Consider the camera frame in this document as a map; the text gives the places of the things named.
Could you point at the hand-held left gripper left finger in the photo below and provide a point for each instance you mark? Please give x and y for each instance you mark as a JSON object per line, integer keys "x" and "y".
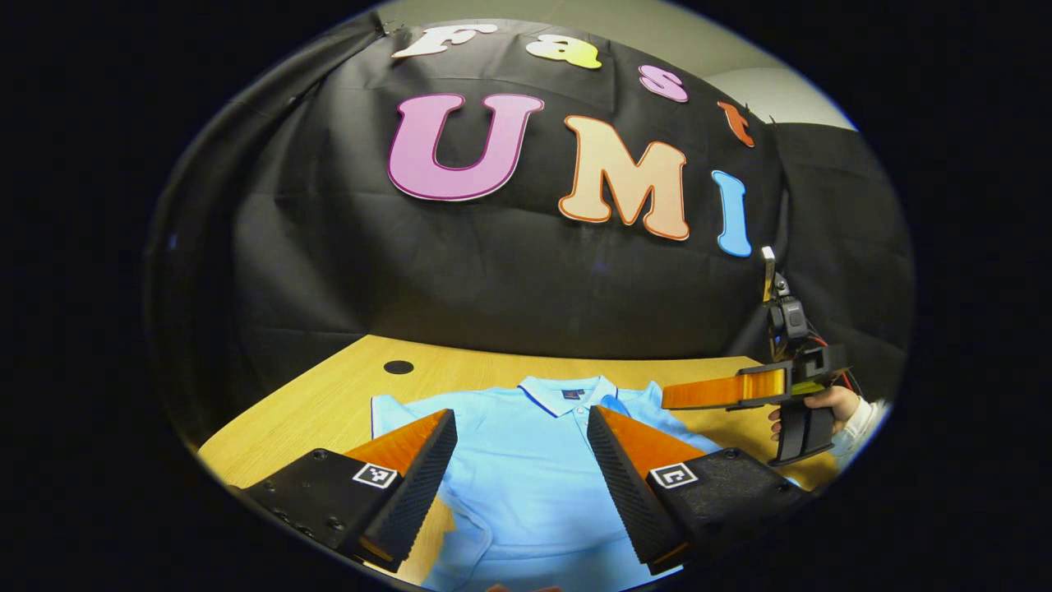
{"x": 419, "y": 483}

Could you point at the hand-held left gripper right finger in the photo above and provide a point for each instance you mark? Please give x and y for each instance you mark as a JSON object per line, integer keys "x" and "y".
{"x": 620, "y": 483}

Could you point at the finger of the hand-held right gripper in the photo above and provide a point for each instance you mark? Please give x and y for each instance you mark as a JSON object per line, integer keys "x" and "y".
{"x": 707, "y": 392}

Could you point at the light blue polo T-shirt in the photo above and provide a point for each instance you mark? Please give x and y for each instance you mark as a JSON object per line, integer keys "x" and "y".
{"x": 526, "y": 460}

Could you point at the black round table grommet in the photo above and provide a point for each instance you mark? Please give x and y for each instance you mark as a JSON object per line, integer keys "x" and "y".
{"x": 399, "y": 367}

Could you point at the black backdrop cloth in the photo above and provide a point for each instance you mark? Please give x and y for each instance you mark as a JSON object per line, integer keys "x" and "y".
{"x": 493, "y": 271}

